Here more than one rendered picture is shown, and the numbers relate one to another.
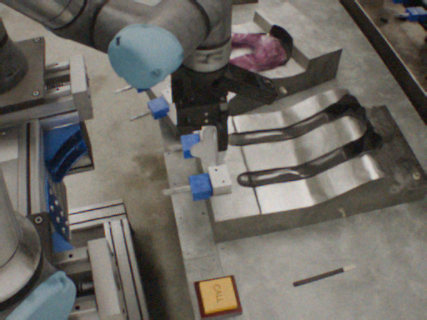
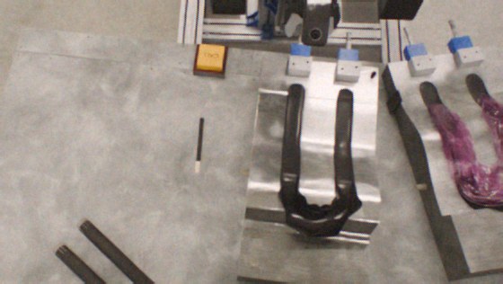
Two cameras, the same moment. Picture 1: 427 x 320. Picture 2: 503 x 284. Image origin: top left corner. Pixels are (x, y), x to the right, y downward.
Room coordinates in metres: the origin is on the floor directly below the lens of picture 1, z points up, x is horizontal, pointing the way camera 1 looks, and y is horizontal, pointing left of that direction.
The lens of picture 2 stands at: (0.56, -0.67, 1.97)
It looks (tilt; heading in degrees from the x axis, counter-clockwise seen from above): 69 degrees down; 115
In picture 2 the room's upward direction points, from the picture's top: 6 degrees counter-clockwise
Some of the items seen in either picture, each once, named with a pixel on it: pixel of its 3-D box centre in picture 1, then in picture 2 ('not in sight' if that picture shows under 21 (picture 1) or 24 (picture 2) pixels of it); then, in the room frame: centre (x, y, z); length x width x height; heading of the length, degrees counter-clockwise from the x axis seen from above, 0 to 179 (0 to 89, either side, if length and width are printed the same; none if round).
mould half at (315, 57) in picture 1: (238, 61); (479, 152); (0.95, -0.07, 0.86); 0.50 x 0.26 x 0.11; 118
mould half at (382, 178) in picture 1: (314, 155); (311, 167); (0.61, -0.23, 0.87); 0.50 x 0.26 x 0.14; 101
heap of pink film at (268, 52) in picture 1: (239, 50); (484, 144); (0.94, -0.07, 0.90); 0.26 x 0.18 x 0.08; 118
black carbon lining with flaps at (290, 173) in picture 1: (310, 138); (320, 153); (0.62, -0.21, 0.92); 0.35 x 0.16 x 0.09; 101
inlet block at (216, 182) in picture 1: (195, 187); (300, 51); (0.51, 0.03, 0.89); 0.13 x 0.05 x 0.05; 102
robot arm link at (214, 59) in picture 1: (205, 48); not in sight; (0.51, 0.01, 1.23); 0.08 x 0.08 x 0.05
